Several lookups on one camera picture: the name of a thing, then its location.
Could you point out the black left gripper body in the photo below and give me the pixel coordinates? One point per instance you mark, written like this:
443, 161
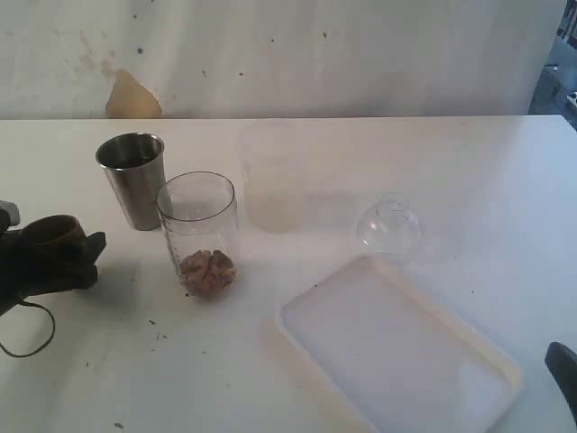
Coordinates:
23, 271

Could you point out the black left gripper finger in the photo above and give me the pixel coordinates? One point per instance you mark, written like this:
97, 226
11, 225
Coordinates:
75, 260

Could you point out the brown wooden cup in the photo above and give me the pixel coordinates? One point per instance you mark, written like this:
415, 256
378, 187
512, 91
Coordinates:
53, 230

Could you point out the stainless steel cup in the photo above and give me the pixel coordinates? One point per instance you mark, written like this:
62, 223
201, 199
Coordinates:
133, 164

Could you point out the gold coins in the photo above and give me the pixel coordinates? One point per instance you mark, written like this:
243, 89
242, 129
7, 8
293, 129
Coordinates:
206, 274

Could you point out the clear glass with amber liquid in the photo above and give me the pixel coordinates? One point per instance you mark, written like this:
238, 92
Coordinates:
198, 211

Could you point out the clear dome strainer lid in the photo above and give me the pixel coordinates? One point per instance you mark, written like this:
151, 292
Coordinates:
390, 227

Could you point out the frosted plastic cup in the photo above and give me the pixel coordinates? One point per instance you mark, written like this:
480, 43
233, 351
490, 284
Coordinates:
273, 175

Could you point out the white plastic tray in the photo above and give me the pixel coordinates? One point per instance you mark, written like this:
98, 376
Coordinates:
402, 360

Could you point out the dark right gripper tip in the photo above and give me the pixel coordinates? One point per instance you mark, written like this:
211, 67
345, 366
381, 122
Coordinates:
561, 363

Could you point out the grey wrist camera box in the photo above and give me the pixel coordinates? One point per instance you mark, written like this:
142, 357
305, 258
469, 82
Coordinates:
11, 211

